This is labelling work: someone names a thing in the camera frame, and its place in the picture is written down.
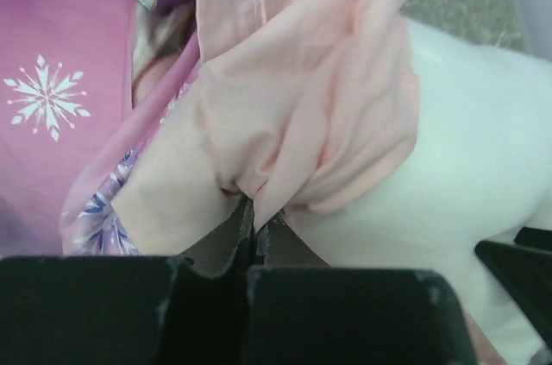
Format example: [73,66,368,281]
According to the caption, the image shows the pink pillowcase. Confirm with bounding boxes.
[0,0,422,258]

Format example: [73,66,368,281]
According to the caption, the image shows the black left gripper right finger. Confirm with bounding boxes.
[245,218,476,364]

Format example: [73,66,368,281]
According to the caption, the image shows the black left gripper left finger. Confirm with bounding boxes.
[1,198,253,364]

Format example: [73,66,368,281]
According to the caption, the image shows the white pillow insert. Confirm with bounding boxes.
[293,22,551,364]

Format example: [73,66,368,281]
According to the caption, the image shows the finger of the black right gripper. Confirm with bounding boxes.
[474,227,551,339]

